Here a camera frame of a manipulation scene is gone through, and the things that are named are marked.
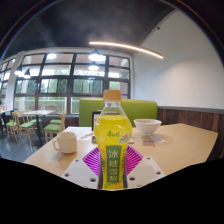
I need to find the yellow drink bottle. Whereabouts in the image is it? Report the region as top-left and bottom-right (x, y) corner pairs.
(93, 89), (133, 191)

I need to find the open white book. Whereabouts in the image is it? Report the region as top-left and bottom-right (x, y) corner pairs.
(63, 125), (96, 141)

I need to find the white ceramic mug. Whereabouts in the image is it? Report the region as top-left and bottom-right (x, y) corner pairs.
(51, 131), (78, 155)

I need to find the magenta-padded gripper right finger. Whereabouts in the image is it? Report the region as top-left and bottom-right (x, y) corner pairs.
(123, 145), (166, 189)

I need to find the long curved ceiling light strip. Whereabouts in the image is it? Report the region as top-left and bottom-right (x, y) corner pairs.
(88, 41), (165, 60)

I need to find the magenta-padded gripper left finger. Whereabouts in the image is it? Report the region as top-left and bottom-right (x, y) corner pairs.
(60, 146), (102, 190)

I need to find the light wooden dining table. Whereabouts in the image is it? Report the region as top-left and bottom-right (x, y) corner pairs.
(22, 109), (57, 146)

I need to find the dark-framed window wall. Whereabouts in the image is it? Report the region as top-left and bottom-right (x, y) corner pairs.
(0, 52), (131, 116)

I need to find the white bowl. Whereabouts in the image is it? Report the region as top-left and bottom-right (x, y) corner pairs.
(133, 118), (163, 137)

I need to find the group of green-seated wooden chairs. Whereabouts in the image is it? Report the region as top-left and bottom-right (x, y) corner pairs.
(5, 110), (68, 144)

